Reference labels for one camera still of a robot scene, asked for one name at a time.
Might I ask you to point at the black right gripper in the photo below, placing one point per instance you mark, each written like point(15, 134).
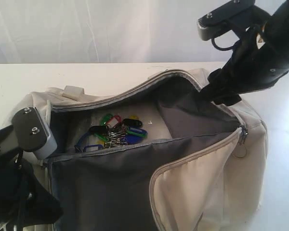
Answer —
point(259, 61)

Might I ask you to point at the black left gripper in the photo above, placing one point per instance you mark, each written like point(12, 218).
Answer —
point(23, 200)

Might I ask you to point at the beige fabric duffel bag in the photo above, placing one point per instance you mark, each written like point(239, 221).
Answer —
point(199, 168)

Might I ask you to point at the colourful key tag bunch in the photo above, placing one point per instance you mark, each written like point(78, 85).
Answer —
point(112, 131)

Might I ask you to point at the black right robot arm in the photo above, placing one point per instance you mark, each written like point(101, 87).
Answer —
point(272, 23)

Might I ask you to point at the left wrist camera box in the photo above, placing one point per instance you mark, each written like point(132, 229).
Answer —
point(33, 134)

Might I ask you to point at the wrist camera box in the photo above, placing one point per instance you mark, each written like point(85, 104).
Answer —
point(215, 21)
point(33, 134)

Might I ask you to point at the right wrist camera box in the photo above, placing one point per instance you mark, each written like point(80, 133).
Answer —
point(215, 21)

